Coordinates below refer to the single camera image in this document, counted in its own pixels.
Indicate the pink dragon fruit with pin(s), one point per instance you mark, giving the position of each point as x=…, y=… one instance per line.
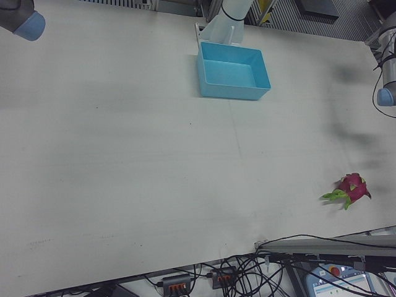
x=352, y=187

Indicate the light blue plastic bin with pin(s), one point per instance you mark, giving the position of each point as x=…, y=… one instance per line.
x=229, y=74

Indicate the grey USB hub orange ports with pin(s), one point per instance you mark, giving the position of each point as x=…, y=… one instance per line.
x=223, y=277
x=176, y=282

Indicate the yellow black tag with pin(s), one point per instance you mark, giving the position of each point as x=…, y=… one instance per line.
x=264, y=9

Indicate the black box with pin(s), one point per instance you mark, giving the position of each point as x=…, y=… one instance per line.
x=318, y=9

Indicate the teach pendant with red button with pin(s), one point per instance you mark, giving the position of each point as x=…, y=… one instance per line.
x=340, y=283

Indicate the aluminium frame rail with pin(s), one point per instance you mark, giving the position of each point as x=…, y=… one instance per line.
x=325, y=247

